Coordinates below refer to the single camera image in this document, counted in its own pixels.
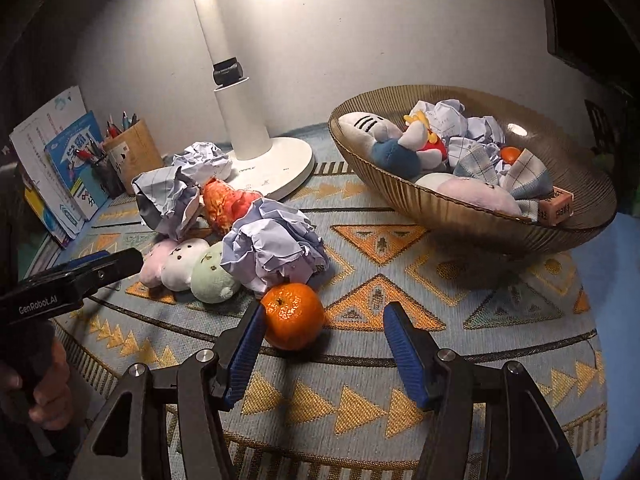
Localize person's left hand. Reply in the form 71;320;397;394
27;337;74;431

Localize black mesh pen holder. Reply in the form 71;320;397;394
92;154;126;199

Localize amber ribbed glass bowl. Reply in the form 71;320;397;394
327;85;618;257

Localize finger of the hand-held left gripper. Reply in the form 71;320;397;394
75;247;145;300
30;250;114;284

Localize upright books and papers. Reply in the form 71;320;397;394
9;85;89;242

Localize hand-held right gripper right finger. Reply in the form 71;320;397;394
382;301;584;480

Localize patterned woven table mat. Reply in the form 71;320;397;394
20;120;608;480

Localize orange crinkled plush toy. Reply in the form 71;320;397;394
202;177;264;234

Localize big crumpled paper ball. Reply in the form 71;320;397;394
220;197;331;295

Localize yellow book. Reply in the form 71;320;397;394
22;185;72;249

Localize large pastel dango plush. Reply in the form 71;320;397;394
415;172;524;219

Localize blue workbook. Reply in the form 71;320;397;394
44;111;111;222

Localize small pink card box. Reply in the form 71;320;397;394
537;186;575;226

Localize large grey-shaded paper ball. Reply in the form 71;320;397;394
132;166;204;242

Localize black stand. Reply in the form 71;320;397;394
584;99;640;211

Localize pens in wooden holder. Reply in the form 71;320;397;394
105;111;139;140

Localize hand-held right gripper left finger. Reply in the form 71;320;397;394
67;302;268;480

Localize white desk lamp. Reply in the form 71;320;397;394
182;0;316;202

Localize black monitor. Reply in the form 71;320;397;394
537;0;640;92

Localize white cat plush red bow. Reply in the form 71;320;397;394
337;110;449;181

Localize small pastel dango plush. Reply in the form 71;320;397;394
139;238;242;305

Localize pens in mesh holder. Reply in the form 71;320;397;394
74;141;108;166

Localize wooden pen holder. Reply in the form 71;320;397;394
102;119;165;196

